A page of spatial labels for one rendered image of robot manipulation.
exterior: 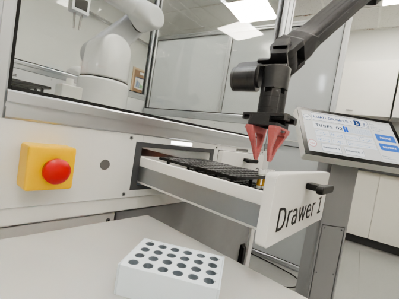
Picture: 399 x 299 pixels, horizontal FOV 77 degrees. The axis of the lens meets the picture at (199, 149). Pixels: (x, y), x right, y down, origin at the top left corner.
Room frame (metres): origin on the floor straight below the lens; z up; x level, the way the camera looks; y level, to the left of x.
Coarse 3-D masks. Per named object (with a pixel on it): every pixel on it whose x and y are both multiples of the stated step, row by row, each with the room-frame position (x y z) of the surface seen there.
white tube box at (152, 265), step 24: (144, 240) 0.37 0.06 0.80; (120, 264) 0.29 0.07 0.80; (144, 264) 0.30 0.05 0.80; (168, 264) 0.32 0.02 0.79; (192, 264) 0.32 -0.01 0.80; (216, 264) 0.33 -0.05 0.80; (120, 288) 0.29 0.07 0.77; (144, 288) 0.29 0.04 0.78; (168, 288) 0.28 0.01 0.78; (192, 288) 0.28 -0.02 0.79; (216, 288) 0.27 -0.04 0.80
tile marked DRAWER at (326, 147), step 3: (321, 144) 1.19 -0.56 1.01; (324, 144) 1.19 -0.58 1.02; (327, 144) 1.19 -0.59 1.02; (330, 144) 1.19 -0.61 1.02; (324, 147) 1.18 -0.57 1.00; (327, 147) 1.18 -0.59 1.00; (330, 147) 1.18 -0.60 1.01; (333, 147) 1.18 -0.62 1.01; (336, 147) 1.19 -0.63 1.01; (339, 147) 1.19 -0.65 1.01; (324, 150) 1.17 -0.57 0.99; (327, 150) 1.17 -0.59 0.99; (330, 150) 1.17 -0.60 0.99; (333, 150) 1.17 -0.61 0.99; (336, 150) 1.17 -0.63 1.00; (339, 150) 1.18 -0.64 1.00; (342, 153) 1.17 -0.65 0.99
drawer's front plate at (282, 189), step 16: (272, 176) 0.36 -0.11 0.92; (288, 176) 0.38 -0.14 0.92; (304, 176) 0.44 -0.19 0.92; (320, 176) 0.52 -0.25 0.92; (272, 192) 0.35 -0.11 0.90; (288, 192) 0.39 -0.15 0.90; (304, 192) 0.45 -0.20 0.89; (272, 208) 0.35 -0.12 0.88; (288, 208) 0.40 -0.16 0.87; (304, 208) 0.46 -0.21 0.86; (320, 208) 0.55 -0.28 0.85; (272, 224) 0.36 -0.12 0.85; (288, 224) 0.41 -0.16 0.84; (304, 224) 0.48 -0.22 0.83; (256, 240) 0.36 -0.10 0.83; (272, 240) 0.37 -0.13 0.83
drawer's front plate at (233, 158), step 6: (222, 156) 0.80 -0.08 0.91; (228, 156) 0.83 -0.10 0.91; (234, 156) 0.85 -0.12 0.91; (240, 156) 0.88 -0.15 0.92; (246, 156) 0.91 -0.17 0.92; (252, 156) 0.95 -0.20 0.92; (222, 162) 0.80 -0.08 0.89; (228, 162) 0.83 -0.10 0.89; (234, 162) 0.86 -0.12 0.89; (240, 162) 0.89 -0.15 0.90; (258, 162) 0.99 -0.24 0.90; (252, 168) 0.96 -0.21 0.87; (258, 168) 1.00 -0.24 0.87
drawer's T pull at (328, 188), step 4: (308, 184) 0.45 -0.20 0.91; (312, 184) 0.45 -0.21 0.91; (316, 184) 0.45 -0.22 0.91; (308, 188) 0.45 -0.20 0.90; (312, 188) 0.44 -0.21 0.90; (316, 188) 0.42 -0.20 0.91; (320, 188) 0.41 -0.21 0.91; (324, 188) 0.42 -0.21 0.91; (328, 188) 0.44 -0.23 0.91; (332, 188) 0.46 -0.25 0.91; (316, 192) 0.42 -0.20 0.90; (320, 192) 0.41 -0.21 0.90; (324, 192) 0.42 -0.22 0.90; (328, 192) 0.44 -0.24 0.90
